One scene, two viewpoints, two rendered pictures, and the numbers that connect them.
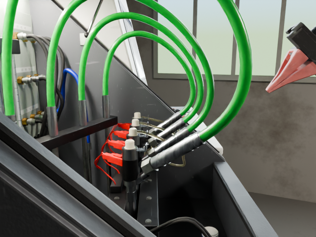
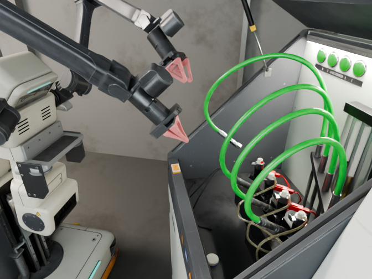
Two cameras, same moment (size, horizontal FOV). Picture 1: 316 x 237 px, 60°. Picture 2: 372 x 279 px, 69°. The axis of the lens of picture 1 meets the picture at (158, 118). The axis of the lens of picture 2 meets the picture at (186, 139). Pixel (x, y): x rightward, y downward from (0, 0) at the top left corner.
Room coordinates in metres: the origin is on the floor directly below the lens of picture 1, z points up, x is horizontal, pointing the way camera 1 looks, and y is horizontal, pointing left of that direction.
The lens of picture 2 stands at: (1.13, -0.30, 1.58)
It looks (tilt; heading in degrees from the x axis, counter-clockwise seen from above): 29 degrees down; 171
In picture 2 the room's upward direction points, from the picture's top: straight up
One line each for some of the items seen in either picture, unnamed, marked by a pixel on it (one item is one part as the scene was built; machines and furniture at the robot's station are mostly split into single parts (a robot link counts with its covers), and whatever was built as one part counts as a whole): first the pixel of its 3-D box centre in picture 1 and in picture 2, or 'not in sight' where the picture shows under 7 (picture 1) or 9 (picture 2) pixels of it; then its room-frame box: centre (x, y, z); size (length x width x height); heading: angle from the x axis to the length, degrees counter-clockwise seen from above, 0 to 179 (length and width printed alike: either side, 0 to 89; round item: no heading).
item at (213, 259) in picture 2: (209, 233); (212, 259); (0.58, -0.13, 0.84); 0.04 x 0.04 x 0.01
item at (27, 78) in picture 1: (31, 77); not in sight; (0.69, 0.32, 1.20); 0.13 x 0.03 x 0.31; 1
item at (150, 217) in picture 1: (136, 209); (267, 234); (0.57, 0.05, 0.91); 0.34 x 0.10 x 0.15; 1
